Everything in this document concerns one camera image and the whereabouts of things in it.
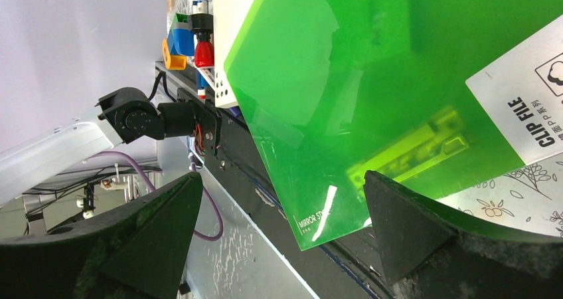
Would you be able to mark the white perforated board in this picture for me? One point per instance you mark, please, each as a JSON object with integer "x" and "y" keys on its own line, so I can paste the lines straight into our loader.
{"x": 229, "y": 16}

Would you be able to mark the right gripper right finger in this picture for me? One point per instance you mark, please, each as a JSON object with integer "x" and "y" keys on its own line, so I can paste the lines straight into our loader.
{"x": 430, "y": 250}

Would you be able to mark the white red marker pen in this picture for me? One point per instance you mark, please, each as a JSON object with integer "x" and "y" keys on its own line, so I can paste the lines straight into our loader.
{"x": 204, "y": 81}

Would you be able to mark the green clip file folder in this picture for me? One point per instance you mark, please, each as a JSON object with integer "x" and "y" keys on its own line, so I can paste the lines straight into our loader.
{"x": 352, "y": 90}

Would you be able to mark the red black stamp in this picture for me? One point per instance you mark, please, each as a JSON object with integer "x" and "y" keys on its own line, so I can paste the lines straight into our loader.
{"x": 201, "y": 25}

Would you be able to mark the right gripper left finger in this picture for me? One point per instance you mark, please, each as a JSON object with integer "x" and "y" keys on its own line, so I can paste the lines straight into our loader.
{"x": 137, "y": 250}

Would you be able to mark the blue block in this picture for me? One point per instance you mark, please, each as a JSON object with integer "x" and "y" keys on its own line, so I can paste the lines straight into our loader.
{"x": 180, "y": 40}

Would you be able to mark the white blue marker pen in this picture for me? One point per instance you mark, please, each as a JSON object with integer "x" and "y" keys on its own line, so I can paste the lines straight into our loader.
{"x": 200, "y": 7}

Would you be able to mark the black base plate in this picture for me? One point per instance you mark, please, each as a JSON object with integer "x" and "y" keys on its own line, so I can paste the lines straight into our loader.
{"x": 258, "y": 255}

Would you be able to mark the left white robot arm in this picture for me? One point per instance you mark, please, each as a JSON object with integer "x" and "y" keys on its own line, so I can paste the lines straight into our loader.
{"x": 120, "y": 117}

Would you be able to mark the green small block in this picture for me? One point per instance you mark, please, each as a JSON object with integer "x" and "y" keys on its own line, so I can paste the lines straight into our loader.
{"x": 180, "y": 21}

